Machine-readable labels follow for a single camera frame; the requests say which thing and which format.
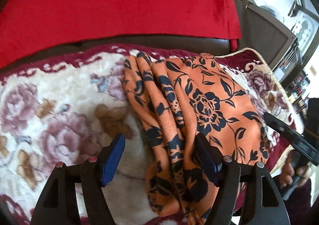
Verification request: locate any dark brown leather sofa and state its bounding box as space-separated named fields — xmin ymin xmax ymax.
xmin=0 ymin=0 xmax=250 ymax=67

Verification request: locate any wooden baby crib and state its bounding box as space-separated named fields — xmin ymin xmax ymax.
xmin=239 ymin=2 xmax=302 ymax=86

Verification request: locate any red velvet blanket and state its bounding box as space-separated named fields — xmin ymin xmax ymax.
xmin=1 ymin=0 xmax=241 ymax=67

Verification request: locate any floral plush blanket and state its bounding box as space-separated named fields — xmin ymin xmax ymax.
xmin=0 ymin=43 xmax=303 ymax=225

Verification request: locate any person's right hand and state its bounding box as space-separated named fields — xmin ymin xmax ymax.
xmin=279 ymin=150 xmax=312 ymax=188

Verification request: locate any dark framed glass door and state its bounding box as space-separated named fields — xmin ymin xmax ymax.
xmin=288 ymin=0 xmax=318 ymax=65

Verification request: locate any orange black floral garment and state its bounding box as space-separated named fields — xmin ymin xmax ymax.
xmin=122 ymin=52 xmax=269 ymax=224

